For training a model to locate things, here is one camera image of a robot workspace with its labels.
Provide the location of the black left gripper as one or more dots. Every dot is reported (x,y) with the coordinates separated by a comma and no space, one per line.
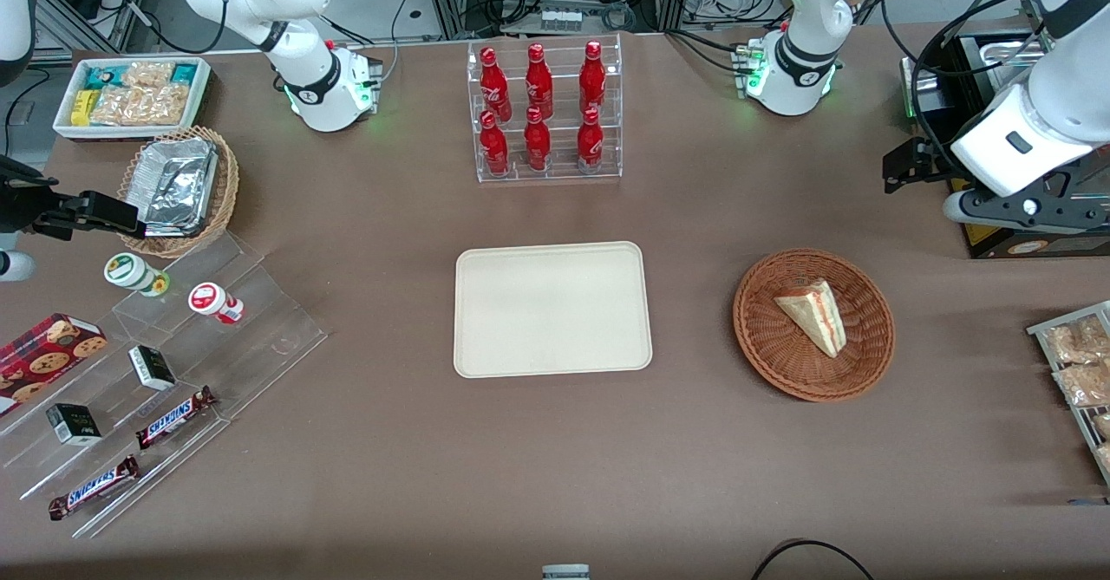
(935,161)

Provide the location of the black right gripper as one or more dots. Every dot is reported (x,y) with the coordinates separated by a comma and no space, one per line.
(24,207)

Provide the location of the triangular sandwich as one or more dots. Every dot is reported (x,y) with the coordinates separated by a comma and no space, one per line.
(815,316)

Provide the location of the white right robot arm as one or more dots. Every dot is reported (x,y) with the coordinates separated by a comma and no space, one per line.
(314,86)

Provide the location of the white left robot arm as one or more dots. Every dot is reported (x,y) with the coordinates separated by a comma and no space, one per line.
(802,34)

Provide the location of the light wicker basket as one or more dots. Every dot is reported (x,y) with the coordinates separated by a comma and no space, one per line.
(227,185)

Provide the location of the brown wicker basket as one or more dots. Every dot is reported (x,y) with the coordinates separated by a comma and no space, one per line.
(780,363)

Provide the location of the beige plastic tray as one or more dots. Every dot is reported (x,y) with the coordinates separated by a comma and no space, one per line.
(552,309)

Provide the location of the green lid yogurt cup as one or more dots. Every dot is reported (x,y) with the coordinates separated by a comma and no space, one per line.
(130,271)

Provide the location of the silver foil containers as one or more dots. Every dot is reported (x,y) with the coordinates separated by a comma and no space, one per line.
(178,183)

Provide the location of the white snack bin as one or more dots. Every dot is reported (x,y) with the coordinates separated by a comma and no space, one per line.
(62,120)

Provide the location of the clear cracker bag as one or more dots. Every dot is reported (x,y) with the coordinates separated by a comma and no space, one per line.
(147,74)
(166,103)
(117,106)

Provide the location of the yellow snack pack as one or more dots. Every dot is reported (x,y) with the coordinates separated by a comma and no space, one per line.
(84,107)

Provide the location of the black yellow food warmer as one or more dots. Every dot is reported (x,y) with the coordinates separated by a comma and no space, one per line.
(997,242)

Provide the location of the red lid yogurt cup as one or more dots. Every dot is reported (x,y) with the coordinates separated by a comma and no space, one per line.
(211,300)

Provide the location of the teal snack pack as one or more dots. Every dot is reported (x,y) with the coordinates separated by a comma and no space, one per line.
(186,72)
(106,75)

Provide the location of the steel warmer pan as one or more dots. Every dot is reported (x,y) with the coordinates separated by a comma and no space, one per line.
(997,47)

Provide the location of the small black carton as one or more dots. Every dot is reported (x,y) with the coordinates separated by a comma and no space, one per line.
(152,368)
(74,424)

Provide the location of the red plaid cookie box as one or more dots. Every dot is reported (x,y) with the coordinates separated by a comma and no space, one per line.
(43,359)

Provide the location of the clear acrylic step shelf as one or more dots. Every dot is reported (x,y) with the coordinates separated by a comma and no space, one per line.
(260,337)

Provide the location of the snickers chocolate bar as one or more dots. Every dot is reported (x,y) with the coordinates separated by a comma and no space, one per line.
(94,486)
(173,417)

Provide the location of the clear pastry bag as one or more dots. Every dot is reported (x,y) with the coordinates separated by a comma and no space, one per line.
(1105,457)
(1075,342)
(1084,383)
(1103,426)

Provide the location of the red cola bottle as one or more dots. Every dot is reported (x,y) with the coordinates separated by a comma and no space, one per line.
(538,81)
(590,142)
(537,142)
(494,148)
(495,86)
(592,77)

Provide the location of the clear acrylic bottle rack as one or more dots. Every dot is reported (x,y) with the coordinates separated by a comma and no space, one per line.
(559,142)

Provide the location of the grey power strip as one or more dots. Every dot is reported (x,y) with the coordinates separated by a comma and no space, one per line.
(560,19)

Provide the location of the small grey device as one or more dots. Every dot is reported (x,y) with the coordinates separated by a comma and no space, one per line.
(565,572)

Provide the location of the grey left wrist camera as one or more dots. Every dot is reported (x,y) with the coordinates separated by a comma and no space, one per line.
(959,208)

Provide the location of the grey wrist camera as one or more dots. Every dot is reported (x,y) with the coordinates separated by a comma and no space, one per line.
(959,208)
(13,265)

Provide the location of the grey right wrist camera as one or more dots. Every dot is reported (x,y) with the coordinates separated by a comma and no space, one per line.
(13,265)

